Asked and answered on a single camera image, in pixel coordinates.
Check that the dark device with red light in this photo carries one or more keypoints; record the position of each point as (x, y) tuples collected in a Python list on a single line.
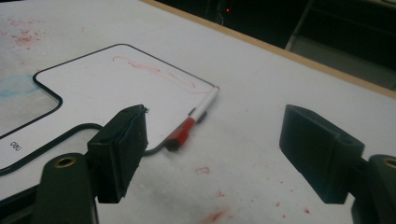
[(227, 10)]

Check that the grey metal stand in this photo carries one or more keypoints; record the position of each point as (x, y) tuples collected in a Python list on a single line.
[(300, 25)]

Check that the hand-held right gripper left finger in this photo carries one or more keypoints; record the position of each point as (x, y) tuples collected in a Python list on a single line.
[(115, 155)]

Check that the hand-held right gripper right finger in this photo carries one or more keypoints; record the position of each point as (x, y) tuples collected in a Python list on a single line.
[(317, 155)]

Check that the white board with black rim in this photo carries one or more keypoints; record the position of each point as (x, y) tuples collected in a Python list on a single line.
[(124, 90)]

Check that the white marker with red cap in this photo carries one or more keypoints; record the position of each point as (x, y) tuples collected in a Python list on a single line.
[(186, 127)]

